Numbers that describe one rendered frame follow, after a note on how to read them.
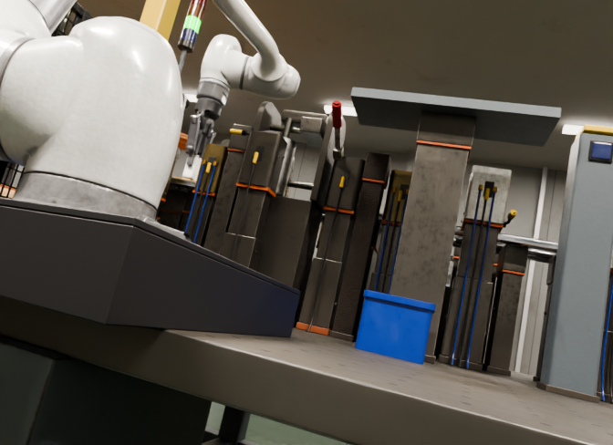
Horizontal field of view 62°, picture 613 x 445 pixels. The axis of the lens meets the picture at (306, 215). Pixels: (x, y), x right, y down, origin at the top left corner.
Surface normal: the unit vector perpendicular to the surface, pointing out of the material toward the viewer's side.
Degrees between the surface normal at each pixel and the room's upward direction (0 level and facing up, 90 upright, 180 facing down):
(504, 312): 90
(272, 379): 90
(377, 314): 90
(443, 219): 90
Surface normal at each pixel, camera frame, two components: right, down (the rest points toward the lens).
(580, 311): -0.22, -0.23
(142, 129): 0.71, -0.01
